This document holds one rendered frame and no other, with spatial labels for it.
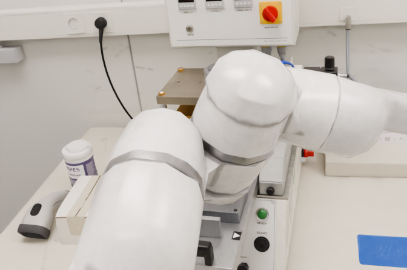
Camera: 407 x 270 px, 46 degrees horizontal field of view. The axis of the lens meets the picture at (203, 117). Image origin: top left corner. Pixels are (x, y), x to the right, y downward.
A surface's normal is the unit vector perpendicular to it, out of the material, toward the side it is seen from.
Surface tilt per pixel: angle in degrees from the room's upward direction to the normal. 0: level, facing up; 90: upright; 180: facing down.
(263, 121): 99
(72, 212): 2
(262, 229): 65
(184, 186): 48
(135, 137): 13
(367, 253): 0
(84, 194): 1
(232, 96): 84
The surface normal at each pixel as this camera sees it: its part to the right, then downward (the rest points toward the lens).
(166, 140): 0.14, -0.76
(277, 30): -0.25, 0.46
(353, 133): 0.07, 0.40
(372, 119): 0.40, -0.02
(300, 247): -0.11, -0.89
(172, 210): 0.63, -0.56
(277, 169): -0.25, -0.38
